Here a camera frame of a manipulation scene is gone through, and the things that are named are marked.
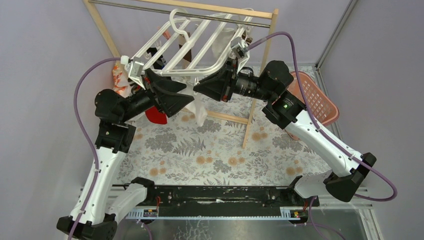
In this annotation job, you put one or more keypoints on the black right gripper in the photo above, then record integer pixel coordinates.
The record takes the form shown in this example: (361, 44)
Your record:
(221, 85)

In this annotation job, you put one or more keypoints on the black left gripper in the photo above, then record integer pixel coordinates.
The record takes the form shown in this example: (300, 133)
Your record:
(169, 102)

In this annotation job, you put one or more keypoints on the white plastic clip hanger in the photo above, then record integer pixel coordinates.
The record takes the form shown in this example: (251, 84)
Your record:
(200, 34)

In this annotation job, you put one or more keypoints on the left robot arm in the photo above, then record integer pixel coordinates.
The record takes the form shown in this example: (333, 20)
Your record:
(92, 218)

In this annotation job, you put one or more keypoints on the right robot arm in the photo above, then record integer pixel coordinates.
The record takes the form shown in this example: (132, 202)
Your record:
(348, 167)

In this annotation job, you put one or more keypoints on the red sock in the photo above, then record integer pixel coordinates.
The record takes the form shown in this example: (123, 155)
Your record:
(155, 116)

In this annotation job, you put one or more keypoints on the black blue sock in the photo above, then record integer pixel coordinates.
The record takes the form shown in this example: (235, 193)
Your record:
(160, 62)

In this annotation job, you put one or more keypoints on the orange floral cloth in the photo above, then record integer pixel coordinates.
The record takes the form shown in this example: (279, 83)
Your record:
(121, 84)

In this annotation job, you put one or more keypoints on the pink sock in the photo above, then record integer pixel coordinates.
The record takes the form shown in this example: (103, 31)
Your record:
(166, 34)

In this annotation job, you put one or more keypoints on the brown white striped sock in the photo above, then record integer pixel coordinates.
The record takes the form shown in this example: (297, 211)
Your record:
(247, 35)

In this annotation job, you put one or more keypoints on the floral table mat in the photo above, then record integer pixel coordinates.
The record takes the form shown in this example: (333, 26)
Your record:
(219, 152)

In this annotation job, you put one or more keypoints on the pink laundry basket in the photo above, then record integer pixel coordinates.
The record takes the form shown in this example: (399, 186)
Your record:
(324, 110)

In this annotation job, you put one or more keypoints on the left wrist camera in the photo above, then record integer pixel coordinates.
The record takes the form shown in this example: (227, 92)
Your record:
(134, 67)

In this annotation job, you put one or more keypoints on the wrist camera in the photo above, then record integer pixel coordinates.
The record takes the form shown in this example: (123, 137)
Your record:
(239, 48)
(134, 67)

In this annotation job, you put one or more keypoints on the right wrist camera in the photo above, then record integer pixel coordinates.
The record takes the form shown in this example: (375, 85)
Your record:
(239, 48)

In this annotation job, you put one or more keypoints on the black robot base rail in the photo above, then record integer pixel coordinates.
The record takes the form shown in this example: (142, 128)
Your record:
(196, 202)

